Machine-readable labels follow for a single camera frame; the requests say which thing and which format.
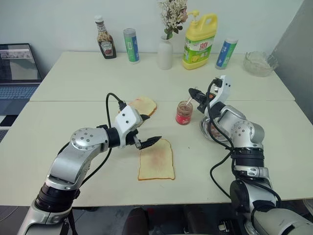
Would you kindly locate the ketchup bottle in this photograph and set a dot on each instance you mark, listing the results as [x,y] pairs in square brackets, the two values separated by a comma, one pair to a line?
[105,41]

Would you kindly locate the shiny metal plate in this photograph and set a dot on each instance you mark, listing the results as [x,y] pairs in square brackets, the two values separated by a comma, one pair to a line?
[207,129]

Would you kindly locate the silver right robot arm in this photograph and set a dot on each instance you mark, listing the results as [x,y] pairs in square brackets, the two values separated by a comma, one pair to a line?
[247,156]

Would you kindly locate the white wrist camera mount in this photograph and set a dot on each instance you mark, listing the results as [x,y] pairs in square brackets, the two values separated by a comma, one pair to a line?
[223,93]
[127,120]

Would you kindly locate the red label jam jar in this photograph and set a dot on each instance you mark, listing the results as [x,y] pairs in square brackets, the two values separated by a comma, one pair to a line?
[183,115]

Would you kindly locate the white ceramic vase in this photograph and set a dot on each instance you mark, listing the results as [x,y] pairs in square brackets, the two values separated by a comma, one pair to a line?
[165,55]

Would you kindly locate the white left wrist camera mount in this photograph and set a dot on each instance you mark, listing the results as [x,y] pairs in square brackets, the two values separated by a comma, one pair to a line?
[127,120]

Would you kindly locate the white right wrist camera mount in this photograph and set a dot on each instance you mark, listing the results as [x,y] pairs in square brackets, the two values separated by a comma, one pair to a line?
[223,93]

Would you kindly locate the clear glass bowl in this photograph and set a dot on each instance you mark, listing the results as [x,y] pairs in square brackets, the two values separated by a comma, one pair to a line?
[260,64]

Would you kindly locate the green blue labelled can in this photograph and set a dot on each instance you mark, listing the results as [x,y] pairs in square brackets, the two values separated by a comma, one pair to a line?
[226,54]
[132,47]

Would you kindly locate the clear plastic spoon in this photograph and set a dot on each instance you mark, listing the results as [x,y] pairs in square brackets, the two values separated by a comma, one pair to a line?
[187,102]

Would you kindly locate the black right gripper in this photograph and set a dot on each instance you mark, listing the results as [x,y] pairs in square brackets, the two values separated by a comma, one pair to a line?
[203,104]

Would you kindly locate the yellow detergent pump bottle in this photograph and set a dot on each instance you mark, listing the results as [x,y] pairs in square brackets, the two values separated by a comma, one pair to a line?
[199,46]

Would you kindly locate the toast slice with jam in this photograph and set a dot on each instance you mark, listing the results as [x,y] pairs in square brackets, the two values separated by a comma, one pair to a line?
[156,161]
[144,105]

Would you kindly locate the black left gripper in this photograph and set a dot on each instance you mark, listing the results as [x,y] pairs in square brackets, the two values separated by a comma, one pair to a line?
[136,142]

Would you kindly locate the grey laptop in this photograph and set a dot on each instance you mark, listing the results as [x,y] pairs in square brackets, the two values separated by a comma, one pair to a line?
[17,71]

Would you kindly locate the dried flower bouquet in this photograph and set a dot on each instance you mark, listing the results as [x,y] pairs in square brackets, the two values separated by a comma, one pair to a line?
[172,17]

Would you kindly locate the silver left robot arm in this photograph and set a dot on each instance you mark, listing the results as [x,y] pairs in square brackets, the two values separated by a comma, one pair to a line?
[73,159]

